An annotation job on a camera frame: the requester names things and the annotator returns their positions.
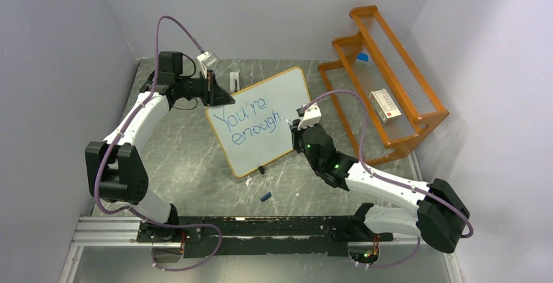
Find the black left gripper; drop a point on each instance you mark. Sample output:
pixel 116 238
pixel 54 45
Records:
pixel 213 94

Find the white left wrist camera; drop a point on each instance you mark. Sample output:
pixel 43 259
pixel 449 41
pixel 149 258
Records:
pixel 205 60

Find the white red box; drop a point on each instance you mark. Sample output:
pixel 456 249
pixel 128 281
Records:
pixel 384 105

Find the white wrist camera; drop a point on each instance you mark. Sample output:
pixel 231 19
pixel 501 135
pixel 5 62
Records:
pixel 205 60
pixel 309 117

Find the yellow-framed whiteboard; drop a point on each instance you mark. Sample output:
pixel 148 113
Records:
pixel 253 132

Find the blue-capped item on shelf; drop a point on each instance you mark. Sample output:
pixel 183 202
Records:
pixel 362 58

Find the blue marker cap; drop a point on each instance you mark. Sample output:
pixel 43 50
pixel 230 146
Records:
pixel 265 197

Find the white whiteboard eraser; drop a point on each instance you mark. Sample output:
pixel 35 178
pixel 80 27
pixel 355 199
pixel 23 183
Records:
pixel 234 82

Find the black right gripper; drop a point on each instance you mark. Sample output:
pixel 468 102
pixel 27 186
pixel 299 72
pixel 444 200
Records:
pixel 297 132

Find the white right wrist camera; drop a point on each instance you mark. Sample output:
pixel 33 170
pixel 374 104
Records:
pixel 309 117

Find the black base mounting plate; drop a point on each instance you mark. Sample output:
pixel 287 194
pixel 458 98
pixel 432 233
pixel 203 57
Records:
pixel 242 236

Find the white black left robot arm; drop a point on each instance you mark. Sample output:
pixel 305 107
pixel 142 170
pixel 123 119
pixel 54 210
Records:
pixel 117 177

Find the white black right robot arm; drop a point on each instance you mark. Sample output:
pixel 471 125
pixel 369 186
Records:
pixel 431 211

